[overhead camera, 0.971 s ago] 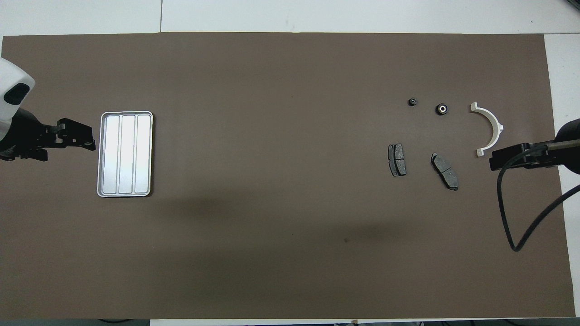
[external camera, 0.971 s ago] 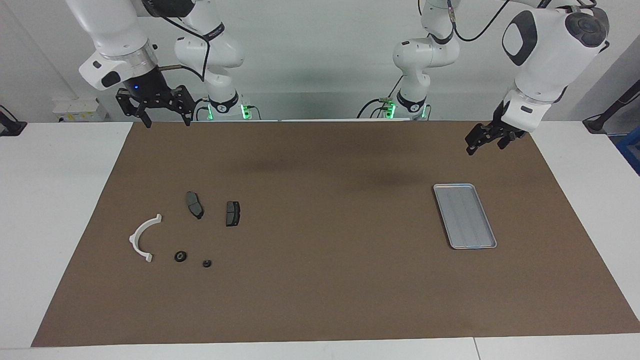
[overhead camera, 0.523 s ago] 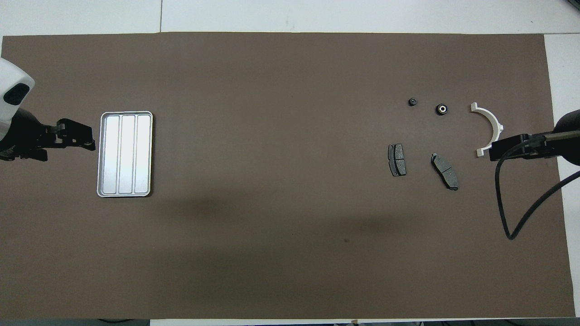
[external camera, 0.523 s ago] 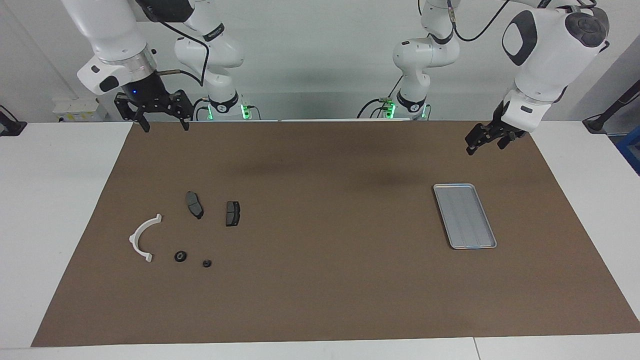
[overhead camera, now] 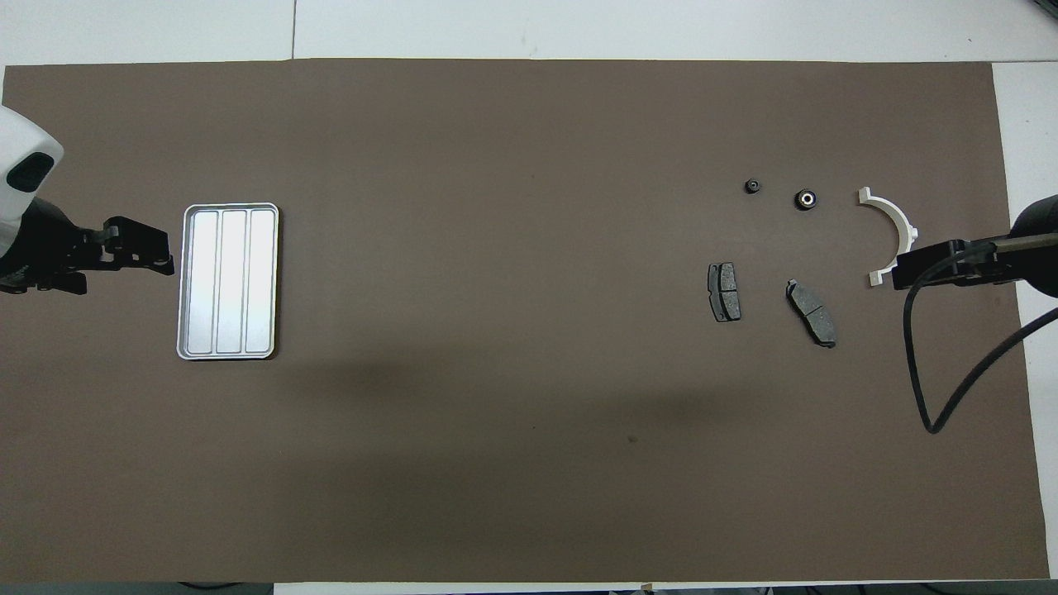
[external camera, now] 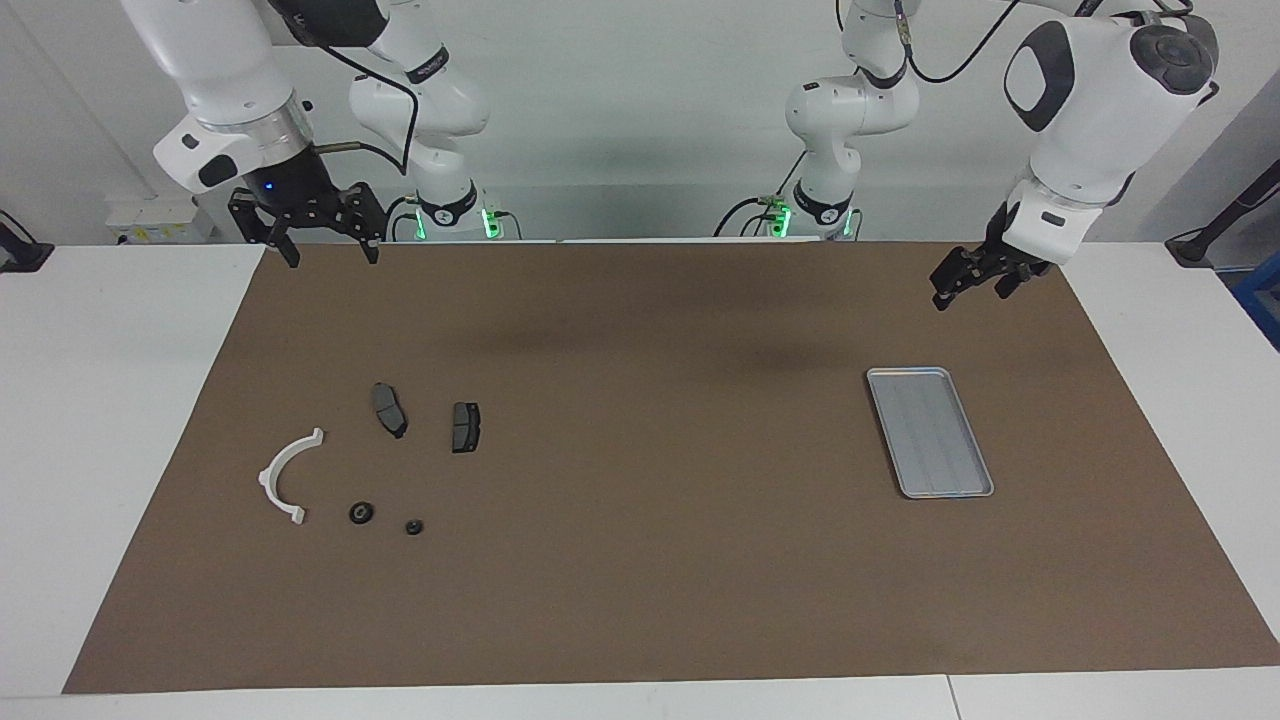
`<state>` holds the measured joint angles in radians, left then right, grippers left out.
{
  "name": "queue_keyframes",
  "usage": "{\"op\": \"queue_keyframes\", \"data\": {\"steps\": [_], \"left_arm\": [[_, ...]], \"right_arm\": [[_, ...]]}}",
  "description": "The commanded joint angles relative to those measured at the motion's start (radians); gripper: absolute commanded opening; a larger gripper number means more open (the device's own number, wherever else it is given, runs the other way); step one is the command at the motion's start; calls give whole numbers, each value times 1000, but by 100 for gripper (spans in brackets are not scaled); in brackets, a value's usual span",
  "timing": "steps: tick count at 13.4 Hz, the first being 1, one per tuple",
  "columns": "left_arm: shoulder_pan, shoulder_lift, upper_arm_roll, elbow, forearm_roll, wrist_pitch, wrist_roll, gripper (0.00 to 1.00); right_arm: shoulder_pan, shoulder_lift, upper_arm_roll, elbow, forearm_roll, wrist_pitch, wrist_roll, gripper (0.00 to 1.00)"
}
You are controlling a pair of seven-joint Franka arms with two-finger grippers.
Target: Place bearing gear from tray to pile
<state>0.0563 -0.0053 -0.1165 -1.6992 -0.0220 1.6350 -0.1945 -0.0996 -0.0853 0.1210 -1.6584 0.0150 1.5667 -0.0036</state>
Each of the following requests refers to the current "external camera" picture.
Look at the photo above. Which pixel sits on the dark grey rectangular brake pad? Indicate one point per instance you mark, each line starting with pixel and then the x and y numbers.
pixel 466 428

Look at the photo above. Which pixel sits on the black clamp stand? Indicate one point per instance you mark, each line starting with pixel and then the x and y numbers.
pixel 20 255

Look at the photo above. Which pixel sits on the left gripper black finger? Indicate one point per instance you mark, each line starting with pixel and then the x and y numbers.
pixel 1008 283
pixel 945 291

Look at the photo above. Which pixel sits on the blue storage bin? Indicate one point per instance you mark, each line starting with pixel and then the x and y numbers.
pixel 1262 300

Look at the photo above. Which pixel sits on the white curved plastic bracket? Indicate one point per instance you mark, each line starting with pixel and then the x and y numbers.
pixel 268 482

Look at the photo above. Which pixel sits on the silver metal tray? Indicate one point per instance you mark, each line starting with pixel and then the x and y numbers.
pixel 935 440

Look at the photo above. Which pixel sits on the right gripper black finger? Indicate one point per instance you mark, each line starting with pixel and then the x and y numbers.
pixel 291 252
pixel 371 250

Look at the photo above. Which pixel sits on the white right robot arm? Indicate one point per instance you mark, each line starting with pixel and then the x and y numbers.
pixel 220 60

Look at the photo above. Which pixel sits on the white wall power box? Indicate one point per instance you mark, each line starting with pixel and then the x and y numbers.
pixel 155 220

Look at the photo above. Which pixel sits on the brown table mat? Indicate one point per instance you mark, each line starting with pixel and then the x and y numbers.
pixel 640 600

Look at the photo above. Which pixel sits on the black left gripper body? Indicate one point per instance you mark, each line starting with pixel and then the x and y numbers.
pixel 1005 252

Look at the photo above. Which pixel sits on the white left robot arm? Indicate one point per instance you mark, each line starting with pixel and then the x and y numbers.
pixel 1090 110

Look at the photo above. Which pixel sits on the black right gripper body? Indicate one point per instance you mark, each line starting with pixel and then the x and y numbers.
pixel 290 195

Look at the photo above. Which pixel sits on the dark grey tapered brake pad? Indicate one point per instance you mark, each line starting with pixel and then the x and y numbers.
pixel 388 410

